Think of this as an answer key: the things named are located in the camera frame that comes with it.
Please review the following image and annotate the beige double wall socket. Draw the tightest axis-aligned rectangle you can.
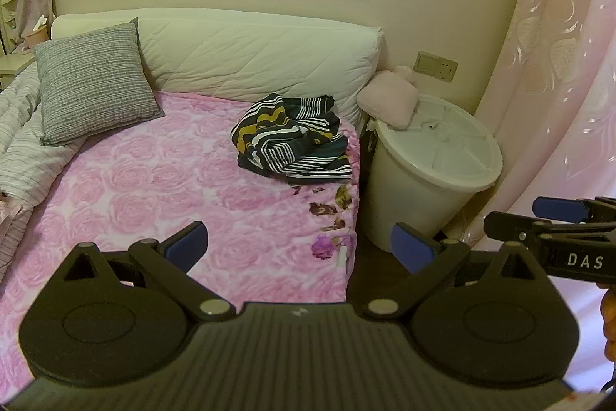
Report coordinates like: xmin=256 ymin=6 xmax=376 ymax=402
xmin=415 ymin=51 xmax=459 ymax=83

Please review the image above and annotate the pink tissue box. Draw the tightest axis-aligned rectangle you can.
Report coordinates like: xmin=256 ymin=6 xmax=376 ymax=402
xmin=25 ymin=17 xmax=51 ymax=48

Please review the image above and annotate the white nightstand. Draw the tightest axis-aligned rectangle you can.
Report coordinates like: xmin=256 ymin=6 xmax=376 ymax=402
xmin=0 ymin=50 xmax=37 ymax=91

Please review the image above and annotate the long white quilted cushion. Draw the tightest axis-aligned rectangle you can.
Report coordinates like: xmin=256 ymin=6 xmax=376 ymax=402
xmin=50 ymin=8 xmax=386 ymax=127

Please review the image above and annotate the white lidded bucket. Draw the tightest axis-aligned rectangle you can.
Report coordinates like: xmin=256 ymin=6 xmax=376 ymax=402
xmin=368 ymin=93 xmax=504 ymax=254

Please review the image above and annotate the pink patterned curtain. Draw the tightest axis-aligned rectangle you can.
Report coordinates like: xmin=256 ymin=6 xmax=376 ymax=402
xmin=474 ymin=0 xmax=616 ymax=248

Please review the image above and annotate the pink plush cushion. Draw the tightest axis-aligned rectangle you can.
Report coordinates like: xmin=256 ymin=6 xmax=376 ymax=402
xmin=356 ymin=65 xmax=420 ymax=131

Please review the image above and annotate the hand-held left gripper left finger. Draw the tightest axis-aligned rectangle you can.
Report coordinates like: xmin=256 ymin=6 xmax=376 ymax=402
xmin=62 ymin=221 xmax=238 ymax=322

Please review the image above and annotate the grey checked pillow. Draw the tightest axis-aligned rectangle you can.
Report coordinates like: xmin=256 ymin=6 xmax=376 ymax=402
xmin=33 ymin=17 xmax=167 ymax=147

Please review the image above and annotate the striped grey duvet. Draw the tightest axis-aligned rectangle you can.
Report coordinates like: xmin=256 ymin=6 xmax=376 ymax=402
xmin=0 ymin=64 xmax=87 ymax=282

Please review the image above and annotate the striped dark shirt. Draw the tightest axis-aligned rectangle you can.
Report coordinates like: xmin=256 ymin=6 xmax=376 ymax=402
xmin=230 ymin=93 xmax=354 ymax=185

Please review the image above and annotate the pink rose blanket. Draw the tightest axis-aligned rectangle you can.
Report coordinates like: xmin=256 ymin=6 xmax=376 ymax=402
xmin=0 ymin=91 xmax=362 ymax=397

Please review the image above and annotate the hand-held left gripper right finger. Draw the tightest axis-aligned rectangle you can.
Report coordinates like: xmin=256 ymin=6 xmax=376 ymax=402
xmin=355 ymin=222 xmax=554 ymax=324

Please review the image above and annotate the person's right hand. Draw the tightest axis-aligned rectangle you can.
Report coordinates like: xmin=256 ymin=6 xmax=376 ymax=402
xmin=599 ymin=285 xmax=616 ymax=361

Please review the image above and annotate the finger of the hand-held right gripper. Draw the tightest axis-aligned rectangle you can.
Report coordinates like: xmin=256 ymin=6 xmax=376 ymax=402
xmin=532 ymin=196 xmax=616 ymax=224
xmin=483 ymin=211 xmax=549 ymax=255

